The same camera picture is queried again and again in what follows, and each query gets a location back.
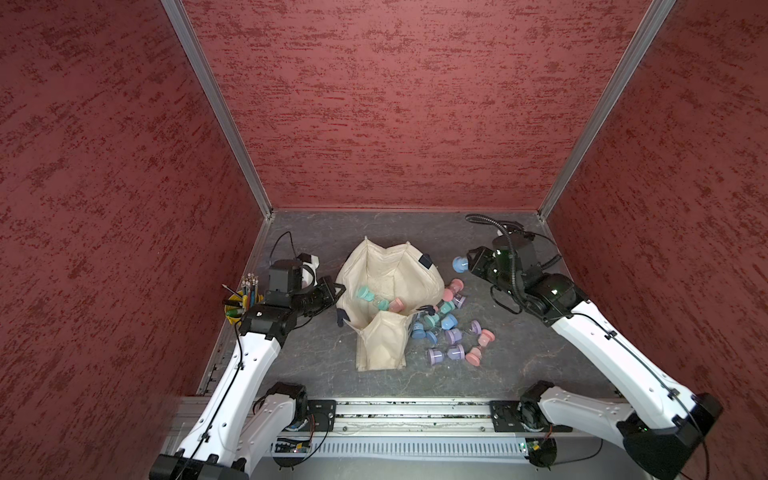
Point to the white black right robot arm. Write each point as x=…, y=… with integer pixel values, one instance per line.
x=659, y=422

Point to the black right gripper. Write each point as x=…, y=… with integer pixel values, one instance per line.
x=480, y=257

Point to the yellow pencil holder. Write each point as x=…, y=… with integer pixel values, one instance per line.
x=242, y=299

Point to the pink hourglass top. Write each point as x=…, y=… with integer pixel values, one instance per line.
x=453, y=293

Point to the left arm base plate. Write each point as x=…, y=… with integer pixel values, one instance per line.
x=318, y=416

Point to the aluminium front rail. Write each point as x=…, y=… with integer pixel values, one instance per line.
x=358, y=417

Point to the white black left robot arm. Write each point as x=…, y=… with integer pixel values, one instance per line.
x=230, y=438

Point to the purple hourglass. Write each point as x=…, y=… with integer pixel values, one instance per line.
x=455, y=335
x=454, y=352

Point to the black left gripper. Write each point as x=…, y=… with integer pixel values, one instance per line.
x=328, y=298

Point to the cream canvas tote bag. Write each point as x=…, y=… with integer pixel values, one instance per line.
x=385, y=286

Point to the purple hourglass middle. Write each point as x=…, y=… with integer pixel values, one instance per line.
x=455, y=335

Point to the purple hourglass front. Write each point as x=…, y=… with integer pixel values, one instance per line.
x=454, y=352

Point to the pink hourglass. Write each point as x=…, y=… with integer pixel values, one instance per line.
x=475, y=355
x=453, y=293
x=396, y=306

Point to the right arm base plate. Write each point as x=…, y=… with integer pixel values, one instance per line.
x=521, y=417

